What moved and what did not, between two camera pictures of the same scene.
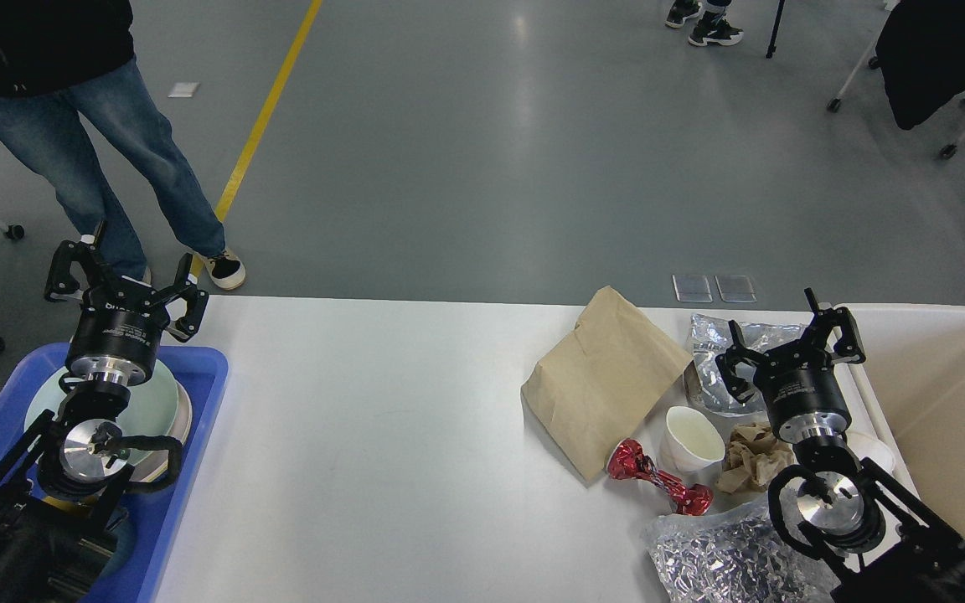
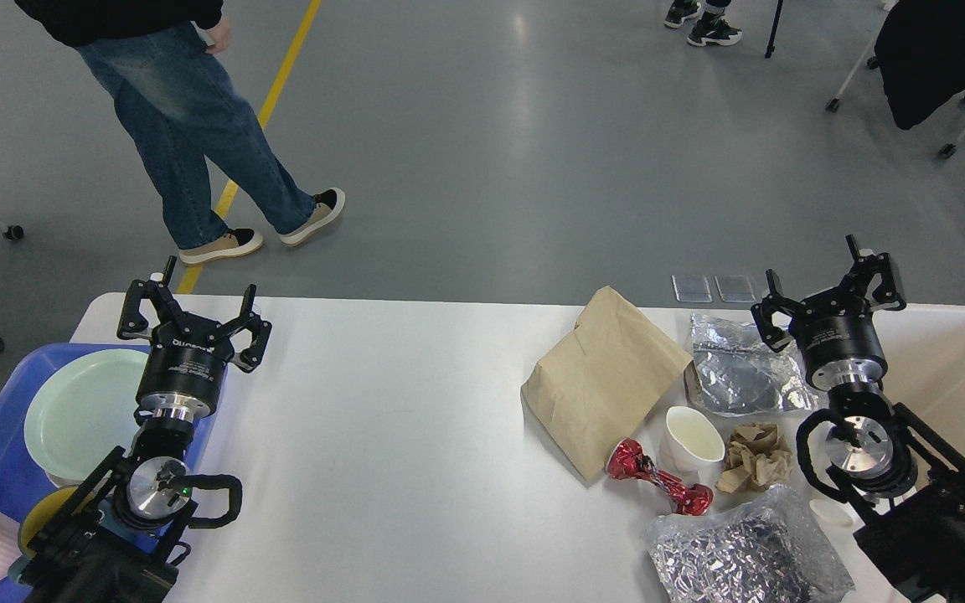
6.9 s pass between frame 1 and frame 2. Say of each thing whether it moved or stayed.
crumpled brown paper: stayed
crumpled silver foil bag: stayed
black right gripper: moved
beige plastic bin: stayed
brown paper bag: stayed
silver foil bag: stayed
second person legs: stayed
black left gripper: moved
